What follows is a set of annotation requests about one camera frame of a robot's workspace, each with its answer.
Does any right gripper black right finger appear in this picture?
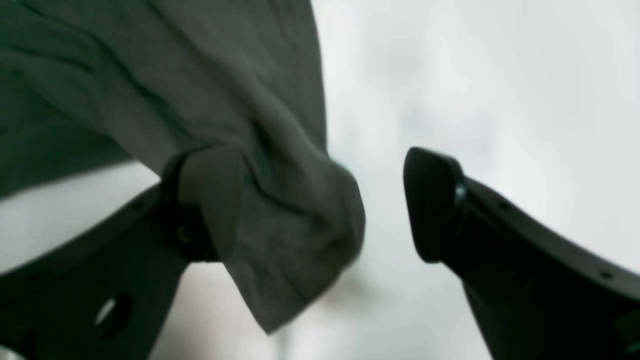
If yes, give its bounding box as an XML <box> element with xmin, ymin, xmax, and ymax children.
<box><xmin>403</xmin><ymin>146</ymin><xmax>640</xmax><ymax>360</ymax></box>

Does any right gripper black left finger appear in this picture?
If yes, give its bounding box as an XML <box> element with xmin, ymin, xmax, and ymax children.
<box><xmin>0</xmin><ymin>146</ymin><xmax>233</xmax><ymax>360</ymax></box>

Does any dark grey t-shirt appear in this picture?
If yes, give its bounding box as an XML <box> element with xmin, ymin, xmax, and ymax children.
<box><xmin>1</xmin><ymin>0</ymin><xmax>365</xmax><ymax>334</ymax></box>

